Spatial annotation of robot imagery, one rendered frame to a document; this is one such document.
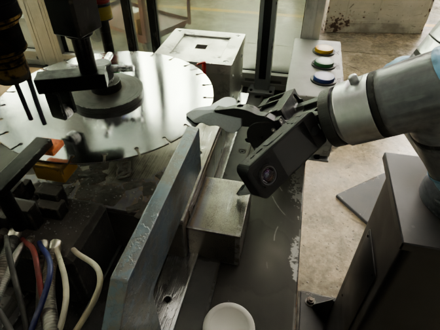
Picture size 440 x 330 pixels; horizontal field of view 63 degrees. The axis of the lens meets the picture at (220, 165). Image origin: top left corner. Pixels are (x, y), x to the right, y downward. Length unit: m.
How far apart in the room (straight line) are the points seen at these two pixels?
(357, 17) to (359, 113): 3.31
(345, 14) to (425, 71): 3.28
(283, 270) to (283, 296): 0.04
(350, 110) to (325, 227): 1.28
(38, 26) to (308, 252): 1.24
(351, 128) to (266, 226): 0.28
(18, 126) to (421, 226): 0.66
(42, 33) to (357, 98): 0.97
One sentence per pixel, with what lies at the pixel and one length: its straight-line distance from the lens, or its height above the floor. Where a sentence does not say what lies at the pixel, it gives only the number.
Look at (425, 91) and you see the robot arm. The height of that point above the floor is 1.07.
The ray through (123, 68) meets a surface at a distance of 0.56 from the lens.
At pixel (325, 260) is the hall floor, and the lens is 1.55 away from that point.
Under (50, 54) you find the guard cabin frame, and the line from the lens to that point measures 1.22.
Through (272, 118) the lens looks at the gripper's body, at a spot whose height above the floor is 0.99.
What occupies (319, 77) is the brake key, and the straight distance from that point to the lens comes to 0.74.
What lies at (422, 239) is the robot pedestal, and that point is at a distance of 0.70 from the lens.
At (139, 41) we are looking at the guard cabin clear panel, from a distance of 1.08.
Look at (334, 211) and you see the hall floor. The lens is 1.73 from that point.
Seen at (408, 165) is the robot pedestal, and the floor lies 0.75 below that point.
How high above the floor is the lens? 1.23
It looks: 41 degrees down
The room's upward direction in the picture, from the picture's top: straight up
